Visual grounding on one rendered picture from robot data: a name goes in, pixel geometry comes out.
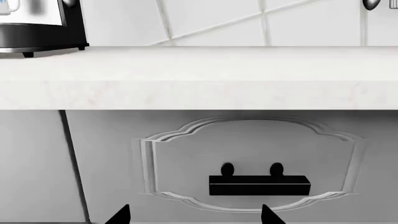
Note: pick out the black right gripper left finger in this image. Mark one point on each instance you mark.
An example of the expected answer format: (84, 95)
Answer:
(120, 216)

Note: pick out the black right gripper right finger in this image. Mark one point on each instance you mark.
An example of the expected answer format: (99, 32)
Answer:
(270, 216)

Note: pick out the black silver coffee machine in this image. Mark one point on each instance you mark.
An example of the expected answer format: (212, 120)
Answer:
(43, 35)

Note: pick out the grey drawer front with moulding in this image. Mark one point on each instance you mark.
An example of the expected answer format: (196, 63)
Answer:
(233, 163)

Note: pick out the grey cabinet panel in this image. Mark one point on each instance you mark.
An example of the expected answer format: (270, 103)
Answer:
(34, 168)

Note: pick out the white stone countertop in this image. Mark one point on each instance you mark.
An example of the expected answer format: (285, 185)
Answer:
(199, 77)

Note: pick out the hanging metal utensil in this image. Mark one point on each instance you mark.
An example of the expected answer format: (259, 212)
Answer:
(371, 4)

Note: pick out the white mug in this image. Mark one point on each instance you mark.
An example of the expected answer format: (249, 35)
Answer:
(8, 6)

